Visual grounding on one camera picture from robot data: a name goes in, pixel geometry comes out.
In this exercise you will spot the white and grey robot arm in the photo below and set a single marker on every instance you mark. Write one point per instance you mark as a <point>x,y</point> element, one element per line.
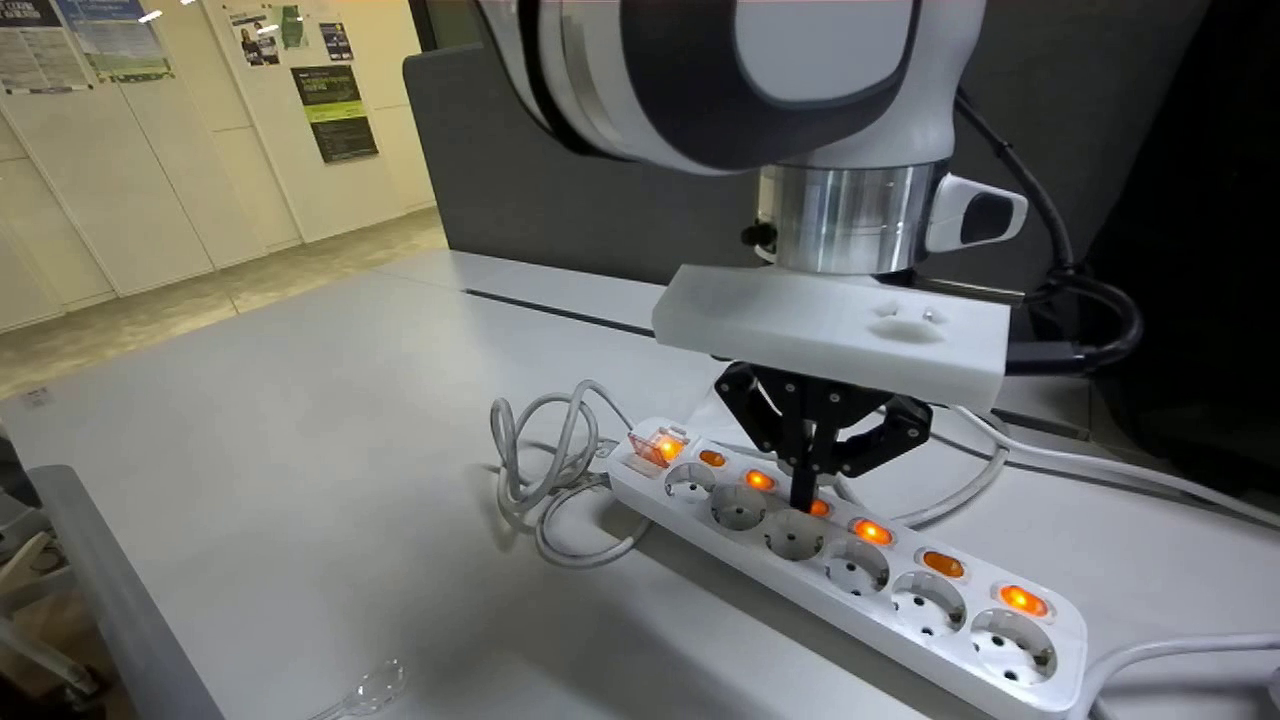
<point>846,113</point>

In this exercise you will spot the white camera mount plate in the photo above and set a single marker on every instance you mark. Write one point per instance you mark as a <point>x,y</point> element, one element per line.
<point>840,330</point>

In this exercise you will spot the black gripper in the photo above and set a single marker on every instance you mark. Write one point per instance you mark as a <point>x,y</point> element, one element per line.
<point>822,427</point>

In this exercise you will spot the green wall poster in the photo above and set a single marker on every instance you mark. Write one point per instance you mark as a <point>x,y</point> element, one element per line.
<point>335,113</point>

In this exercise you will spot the grey table divider panel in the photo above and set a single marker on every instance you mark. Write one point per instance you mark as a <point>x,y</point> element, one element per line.
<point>511,188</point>

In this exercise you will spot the white multi-socket power strip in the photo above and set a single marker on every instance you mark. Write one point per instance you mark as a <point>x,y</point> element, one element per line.
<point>969,624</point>

